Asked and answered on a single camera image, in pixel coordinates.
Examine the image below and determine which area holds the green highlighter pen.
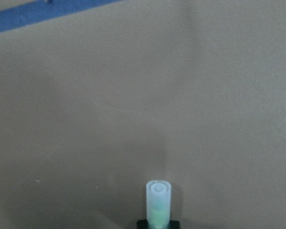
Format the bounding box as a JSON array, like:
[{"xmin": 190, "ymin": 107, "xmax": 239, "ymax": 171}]
[{"xmin": 146, "ymin": 180, "xmax": 172, "ymax": 229}]

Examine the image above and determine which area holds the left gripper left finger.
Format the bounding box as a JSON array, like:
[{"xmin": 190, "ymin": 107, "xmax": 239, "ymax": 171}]
[{"xmin": 136, "ymin": 219, "xmax": 149, "ymax": 229}]

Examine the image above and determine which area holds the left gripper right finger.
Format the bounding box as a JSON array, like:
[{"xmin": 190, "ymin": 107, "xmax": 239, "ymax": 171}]
[{"xmin": 168, "ymin": 220, "xmax": 181, "ymax": 229}]

